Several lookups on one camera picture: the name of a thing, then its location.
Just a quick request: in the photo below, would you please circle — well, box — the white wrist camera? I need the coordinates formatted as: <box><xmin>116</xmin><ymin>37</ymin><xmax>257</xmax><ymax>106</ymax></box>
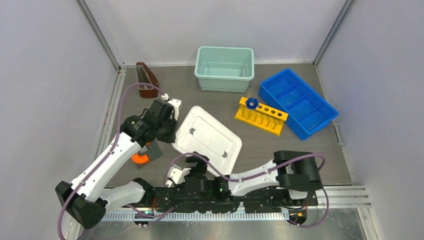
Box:
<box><xmin>165</xmin><ymin>165</ymin><xmax>191</xmax><ymax>188</ymax></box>
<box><xmin>167</xmin><ymin>98</ymin><xmax>182</xmax><ymax>121</ymax></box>

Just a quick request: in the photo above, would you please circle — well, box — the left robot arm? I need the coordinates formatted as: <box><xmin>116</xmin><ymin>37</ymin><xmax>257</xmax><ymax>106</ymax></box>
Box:
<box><xmin>55</xmin><ymin>98</ymin><xmax>182</xmax><ymax>230</ymax></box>

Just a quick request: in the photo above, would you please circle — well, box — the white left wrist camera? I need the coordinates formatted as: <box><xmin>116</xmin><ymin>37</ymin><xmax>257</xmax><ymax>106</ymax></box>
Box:
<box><xmin>167</xmin><ymin>98</ymin><xmax>182</xmax><ymax>121</ymax></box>

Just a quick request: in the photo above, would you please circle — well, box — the mint green plastic bin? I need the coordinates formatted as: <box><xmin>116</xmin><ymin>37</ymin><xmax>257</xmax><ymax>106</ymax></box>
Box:
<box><xmin>194</xmin><ymin>46</ymin><xmax>255</xmax><ymax>93</ymax></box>

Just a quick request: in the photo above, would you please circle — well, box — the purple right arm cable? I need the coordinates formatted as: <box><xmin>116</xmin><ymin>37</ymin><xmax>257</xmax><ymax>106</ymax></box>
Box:
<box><xmin>162</xmin><ymin>151</ymin><xmax>330</xmax><ymax>230</ymax></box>

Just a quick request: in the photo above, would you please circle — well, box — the grey brick plate orange piece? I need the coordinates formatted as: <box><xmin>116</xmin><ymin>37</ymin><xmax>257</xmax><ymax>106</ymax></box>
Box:
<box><xmin>130</xmin><ymin>140</ymin><xmax>163</xmax><ymax>169</ymax></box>

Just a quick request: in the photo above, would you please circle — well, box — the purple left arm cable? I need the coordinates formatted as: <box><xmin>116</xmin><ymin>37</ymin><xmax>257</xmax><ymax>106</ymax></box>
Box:
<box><xmin>57</xmin><ymin>82</ymin><xmax>176</xmax><ymax>240</ymax></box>

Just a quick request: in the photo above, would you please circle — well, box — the white plastic bin lid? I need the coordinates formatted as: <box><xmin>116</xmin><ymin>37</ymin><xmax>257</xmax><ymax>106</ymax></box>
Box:
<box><xmin>172</xmin><ymin>105</ymin><xmax>242</xmax><ymax>175</ymax></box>

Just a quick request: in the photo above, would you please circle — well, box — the blue divided plastic tray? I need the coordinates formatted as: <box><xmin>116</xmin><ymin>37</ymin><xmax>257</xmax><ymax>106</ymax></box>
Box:
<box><xmin>258</xmin><ymin>68</ymin><xmax>339</xmax><ymax>141</ymax></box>

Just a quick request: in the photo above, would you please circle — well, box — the brown wooden metronome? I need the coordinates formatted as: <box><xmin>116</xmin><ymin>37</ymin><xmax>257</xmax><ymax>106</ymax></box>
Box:
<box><xmin>135</xmin><ymin>62</ymin><xmax>160</xmax><ymax>99</ymax></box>

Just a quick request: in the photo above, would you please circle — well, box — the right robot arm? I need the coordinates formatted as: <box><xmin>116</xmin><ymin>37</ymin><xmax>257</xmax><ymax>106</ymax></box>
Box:
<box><xmin>174</xmin><ymin>150</ymin><xmax>324</xmax><ymax>212</ymax></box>

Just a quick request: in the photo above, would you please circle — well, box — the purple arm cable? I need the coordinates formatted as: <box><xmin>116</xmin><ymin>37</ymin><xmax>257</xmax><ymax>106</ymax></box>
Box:
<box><xmin>162</xmin><ymin>151</ymin><xmax>330</xmax><ymax>230</ymax></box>
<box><xmin>57</xmin><ymin>82</ymin><xmax>176</xmax><ymax>240</ymax></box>

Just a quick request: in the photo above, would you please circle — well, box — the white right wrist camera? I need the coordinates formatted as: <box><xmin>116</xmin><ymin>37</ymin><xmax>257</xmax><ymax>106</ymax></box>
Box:
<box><xmin>165</xmin><ymin>165</ymin><xmax>191</xmax><ymax>188</ymax></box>

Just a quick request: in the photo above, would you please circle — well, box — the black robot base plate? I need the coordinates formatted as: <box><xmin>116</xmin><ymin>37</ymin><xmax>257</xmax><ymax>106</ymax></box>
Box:
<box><xmin>134</xmin><ymin>178</ymin><xmax>318</xmax><ymax>225</ymax></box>

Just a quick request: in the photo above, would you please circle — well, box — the yellow test tube rack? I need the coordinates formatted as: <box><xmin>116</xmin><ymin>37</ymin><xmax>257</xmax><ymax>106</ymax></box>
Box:
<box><xmin>234</xmin><ymin>96</ymin><xmax>289</xmax><ymax>136</ymax></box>

